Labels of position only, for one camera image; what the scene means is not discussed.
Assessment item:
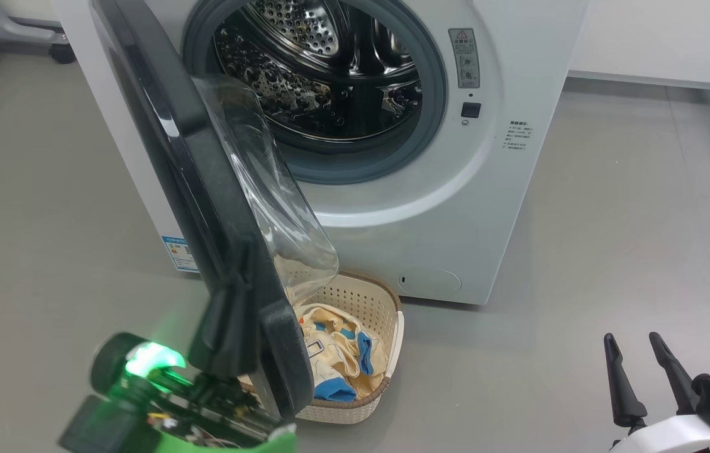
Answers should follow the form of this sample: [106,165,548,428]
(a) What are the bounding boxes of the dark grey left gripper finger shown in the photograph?
[188,242,267,378]

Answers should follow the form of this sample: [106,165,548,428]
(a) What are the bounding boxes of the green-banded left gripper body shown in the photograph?
[59,371,299,453]

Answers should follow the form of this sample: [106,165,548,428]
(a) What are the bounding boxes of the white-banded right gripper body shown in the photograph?
[609,414,710,453]

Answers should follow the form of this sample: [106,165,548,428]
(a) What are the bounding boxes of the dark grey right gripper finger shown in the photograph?
[603,332,648,428]
[648,332,701,416]

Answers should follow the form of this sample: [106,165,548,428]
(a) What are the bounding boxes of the cream garment with blue trim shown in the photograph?
[297,303,390,378]

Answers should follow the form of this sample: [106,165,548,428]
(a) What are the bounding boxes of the washing machine door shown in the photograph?
[89,0,340,422]

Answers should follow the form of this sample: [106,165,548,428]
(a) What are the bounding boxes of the white front-load washing machine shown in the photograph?
[56,0,589,306]

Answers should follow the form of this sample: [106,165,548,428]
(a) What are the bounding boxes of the steel washing machine drum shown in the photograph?
[213,0,424,142]

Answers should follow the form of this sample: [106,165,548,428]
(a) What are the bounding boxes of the blue energy label sticker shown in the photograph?
[162,236,199,272]

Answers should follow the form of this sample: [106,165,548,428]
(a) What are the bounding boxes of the cream perforated laundry basket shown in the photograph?
[238,271,406,425]

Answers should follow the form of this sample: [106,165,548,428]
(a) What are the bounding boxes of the round filter cover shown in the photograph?
[399,267,462,295]

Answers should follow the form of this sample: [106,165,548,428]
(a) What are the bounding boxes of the grey warning sticker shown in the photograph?
[448,28,481,89]

